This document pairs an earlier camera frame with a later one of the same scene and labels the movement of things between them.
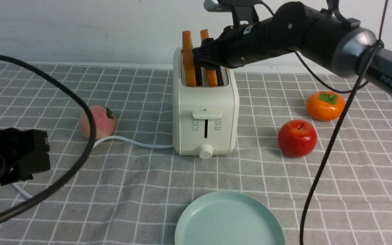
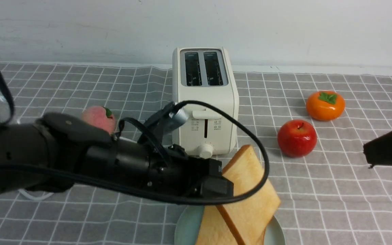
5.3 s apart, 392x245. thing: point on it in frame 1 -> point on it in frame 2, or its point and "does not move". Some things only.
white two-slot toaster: [205, 118] does not move
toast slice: [188, 49] -> [248, 216]
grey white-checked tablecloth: [133, 188] does not move
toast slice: [211, 75] -> [214, 230]
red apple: [297, 138] does not move
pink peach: [105, 120] does not move
